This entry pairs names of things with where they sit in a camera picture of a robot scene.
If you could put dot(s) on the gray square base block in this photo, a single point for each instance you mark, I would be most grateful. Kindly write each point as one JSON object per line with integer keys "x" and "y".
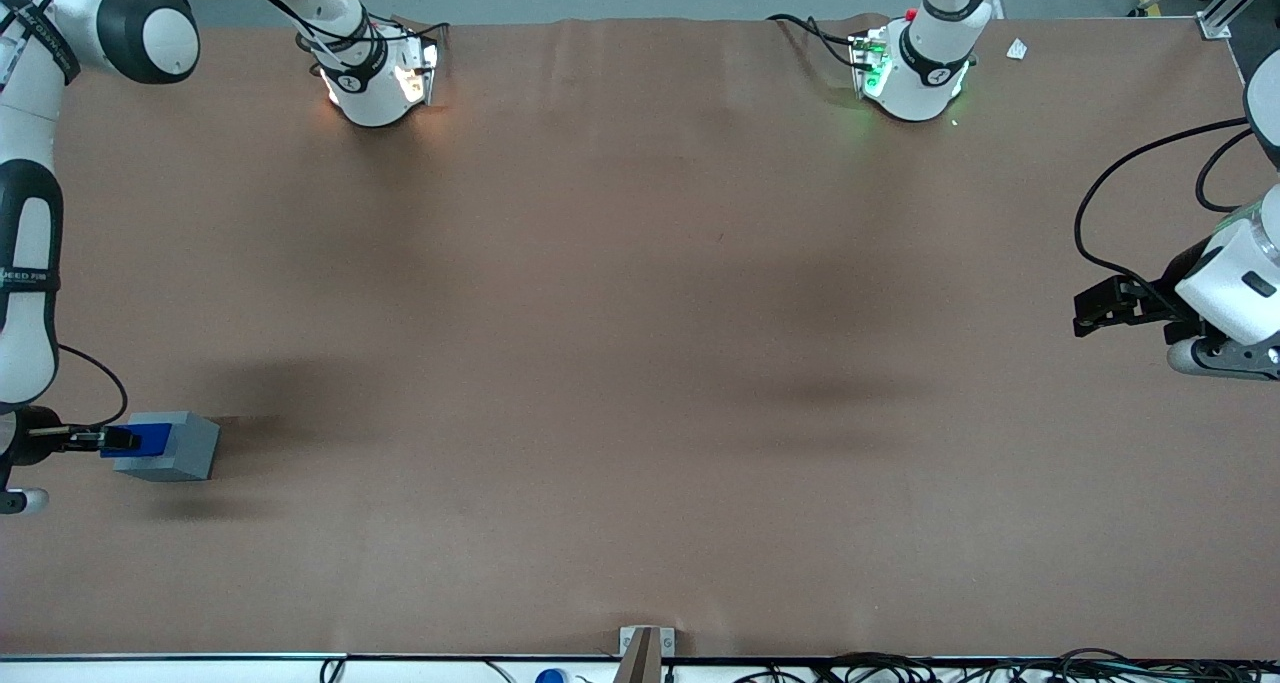
{"x": 195, "y": 448}

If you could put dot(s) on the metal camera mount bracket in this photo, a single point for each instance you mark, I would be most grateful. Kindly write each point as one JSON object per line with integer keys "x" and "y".
{"x": 640, "y": 658}

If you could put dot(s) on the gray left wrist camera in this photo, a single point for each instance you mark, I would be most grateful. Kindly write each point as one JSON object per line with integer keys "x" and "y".
{"x": 1215, "y": 359}

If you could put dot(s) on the white paper scrap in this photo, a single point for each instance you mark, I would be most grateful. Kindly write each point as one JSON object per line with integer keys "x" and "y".
{"x": 1017, "y": 49}

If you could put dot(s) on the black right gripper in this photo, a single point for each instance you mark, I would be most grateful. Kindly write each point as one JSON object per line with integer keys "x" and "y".
{"x": 32, "y": 443}

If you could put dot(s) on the brown table cover sheet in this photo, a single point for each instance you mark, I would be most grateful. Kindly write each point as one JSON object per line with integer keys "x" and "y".
{"x": 640, "y": 363}

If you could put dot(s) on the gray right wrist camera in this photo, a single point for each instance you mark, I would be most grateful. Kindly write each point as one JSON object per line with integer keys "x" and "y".
{"x": 25, "y": 501}

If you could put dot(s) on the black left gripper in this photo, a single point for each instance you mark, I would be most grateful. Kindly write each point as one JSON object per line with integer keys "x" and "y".
{"x": 1168, "y": 289}

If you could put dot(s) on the aluminium frame post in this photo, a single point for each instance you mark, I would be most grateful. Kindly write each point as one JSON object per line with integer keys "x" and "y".
{"x": 1215, "y": 25}

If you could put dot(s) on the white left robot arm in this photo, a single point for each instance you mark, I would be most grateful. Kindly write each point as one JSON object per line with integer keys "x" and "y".
{"x": 925, "y": 73}

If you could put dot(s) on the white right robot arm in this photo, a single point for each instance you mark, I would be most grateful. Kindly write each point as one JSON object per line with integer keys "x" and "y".
{"x": 25, "y": 303}

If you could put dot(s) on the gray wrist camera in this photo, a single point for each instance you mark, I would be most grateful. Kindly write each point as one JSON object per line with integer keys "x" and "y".
{"x": 1215, "y": 359}
{"x": 25, "y": 501}

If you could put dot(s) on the blue round cap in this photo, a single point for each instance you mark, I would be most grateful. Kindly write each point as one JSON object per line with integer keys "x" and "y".
{"x": 550, "y": 677}

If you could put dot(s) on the blue plastic part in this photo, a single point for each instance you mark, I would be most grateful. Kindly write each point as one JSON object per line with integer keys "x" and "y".
{"x": 155, "y": 441}

